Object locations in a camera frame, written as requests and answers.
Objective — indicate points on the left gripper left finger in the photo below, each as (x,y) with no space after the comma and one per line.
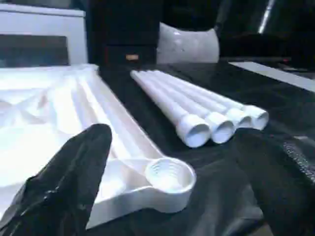
(64,191)

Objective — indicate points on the white plastic bag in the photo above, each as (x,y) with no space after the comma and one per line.
(187,46)

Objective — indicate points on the white plastic table top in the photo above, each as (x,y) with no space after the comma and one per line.
(49,108)

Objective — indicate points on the black box with yellow label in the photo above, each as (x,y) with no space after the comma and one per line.
(123,29)

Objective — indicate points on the white cabinet with glass doors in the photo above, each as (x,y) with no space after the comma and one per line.
(39,24)

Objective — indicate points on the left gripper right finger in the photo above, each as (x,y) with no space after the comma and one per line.
(285,196)

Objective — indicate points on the white flat board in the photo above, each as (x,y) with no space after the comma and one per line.
(275,73)

